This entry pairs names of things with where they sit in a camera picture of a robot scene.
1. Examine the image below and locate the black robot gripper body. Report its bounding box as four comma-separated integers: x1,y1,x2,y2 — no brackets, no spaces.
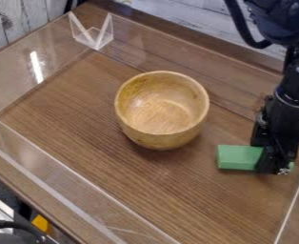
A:
258,93,299,153

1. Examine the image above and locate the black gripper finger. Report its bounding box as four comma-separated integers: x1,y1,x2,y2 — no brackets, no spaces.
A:
255,146,299,175
251,117,271,147

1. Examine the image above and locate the green rectangular block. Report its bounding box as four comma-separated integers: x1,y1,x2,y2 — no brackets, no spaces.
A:
218,145,258,171

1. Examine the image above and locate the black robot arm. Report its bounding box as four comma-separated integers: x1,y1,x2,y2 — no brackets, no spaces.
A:
244,0,299,174

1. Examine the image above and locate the brown wooden bowl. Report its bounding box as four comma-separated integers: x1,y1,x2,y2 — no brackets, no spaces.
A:
115,71,210,151

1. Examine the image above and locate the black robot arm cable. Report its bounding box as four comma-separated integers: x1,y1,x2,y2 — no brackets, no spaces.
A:
223,0,274,50

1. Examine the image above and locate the clear acrylic tray wall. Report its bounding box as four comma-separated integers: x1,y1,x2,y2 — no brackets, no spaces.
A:
0,120,180,244

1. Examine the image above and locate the clear acrylic corner bracket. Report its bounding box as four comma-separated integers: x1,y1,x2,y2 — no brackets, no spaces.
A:
68,12,115,51

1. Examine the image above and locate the black cable bottom left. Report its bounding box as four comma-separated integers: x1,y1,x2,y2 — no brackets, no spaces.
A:
0,219,47,244

